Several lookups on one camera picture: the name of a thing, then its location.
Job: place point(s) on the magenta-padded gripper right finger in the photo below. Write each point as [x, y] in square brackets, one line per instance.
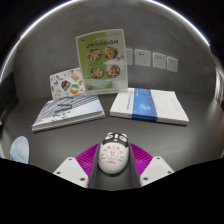
[156, 168]

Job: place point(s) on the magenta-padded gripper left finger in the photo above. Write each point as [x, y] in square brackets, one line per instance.
[71, 168]

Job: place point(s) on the white panda-print computer mouse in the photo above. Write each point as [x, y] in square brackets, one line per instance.
[113, 156]

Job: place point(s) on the round landscape-print mouse pad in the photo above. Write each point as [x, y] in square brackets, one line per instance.
[20, 150]

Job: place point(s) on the grey striped cover book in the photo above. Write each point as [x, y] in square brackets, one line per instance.
[66, 111]

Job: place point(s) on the white book with blue band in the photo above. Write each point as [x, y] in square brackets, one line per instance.
[150, 106]

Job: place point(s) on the white card with colourful stickers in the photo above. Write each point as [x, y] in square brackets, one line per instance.
[66, 83]

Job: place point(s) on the green food menu sign stand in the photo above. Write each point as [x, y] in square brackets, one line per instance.
[101, 60]

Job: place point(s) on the white wall socket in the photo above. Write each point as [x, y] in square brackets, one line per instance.
[172, 64]
[159, 60]
[142, 57]

